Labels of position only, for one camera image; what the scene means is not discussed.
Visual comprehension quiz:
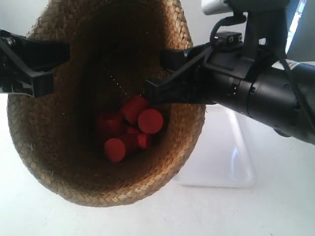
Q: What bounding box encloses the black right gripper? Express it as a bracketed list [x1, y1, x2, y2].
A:
[146, 31, 251, 105]

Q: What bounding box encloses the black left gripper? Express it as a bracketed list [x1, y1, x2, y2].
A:
[0, 29, 70, 97]

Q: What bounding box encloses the red cylinder block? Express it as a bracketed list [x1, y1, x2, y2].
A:
[121, 95, 149, 124]
[96, 115, 123, 137]
[138, 109, 163, 134]
[134, 133, 152, 149]
[104, 134, 139, 162]

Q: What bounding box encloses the brown woven wicker basket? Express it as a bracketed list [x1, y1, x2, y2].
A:
[7, 0, 205, 207]

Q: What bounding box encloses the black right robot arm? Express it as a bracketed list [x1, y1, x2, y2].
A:
[147, 31, 315, 144]

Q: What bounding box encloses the white rectangular plastic tray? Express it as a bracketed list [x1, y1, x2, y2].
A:
[173, 105, 255, 188]

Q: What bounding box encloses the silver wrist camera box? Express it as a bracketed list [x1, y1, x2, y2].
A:
[201, 0, 233, 15]

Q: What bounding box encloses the black camera cable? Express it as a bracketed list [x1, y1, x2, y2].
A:
[209, 14, 247, 44]

